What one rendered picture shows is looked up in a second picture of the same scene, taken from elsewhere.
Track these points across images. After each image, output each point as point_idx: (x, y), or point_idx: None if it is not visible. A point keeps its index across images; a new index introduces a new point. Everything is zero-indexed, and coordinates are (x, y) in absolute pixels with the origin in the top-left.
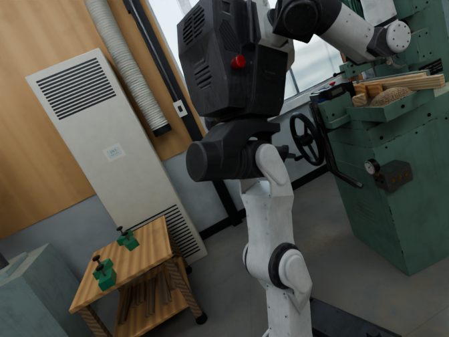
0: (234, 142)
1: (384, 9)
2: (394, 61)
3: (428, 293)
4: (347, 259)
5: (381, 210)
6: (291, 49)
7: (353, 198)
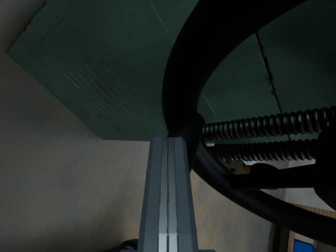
0: None
1: None
2: None
3: (119, 157)
4: (11, 124)
5: (153, 130)
6: None
7: (96, 70)
